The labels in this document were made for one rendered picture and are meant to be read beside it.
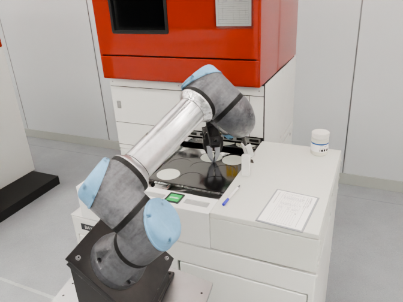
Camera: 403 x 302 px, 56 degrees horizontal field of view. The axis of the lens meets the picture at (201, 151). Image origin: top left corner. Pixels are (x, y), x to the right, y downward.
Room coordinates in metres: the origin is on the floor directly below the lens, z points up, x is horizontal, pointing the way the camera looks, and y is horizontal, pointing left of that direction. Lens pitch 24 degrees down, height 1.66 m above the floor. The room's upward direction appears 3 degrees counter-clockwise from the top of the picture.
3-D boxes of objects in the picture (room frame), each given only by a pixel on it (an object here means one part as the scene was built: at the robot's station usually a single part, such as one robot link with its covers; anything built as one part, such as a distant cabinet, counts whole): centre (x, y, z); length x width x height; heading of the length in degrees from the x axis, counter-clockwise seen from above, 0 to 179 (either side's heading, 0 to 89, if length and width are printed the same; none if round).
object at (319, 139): (1.44, -0.49, 1.01); 0.07 x 0.07 x 0.10
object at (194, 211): (1.20, 0.22, 0.89); 0.55 x 0.09 x 0.14; 65
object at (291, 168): (1.25, -0.30, 0.89); 0.62 x 0.35 x 0.14; 155
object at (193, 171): (1.50, 0.00, 0.90); 0.34 x 0.34 x 0.01; 65
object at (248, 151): (1.30, -0.17, 1.03); 0.06 x 0.04 x 0.13; 155
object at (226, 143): (1.70, -0.07, 0.89); 0.44 x 0.02 x 0.10; 65
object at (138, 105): (1.79, 0.08, 1.02); 0.82 x 0.03 x 0.40; 65
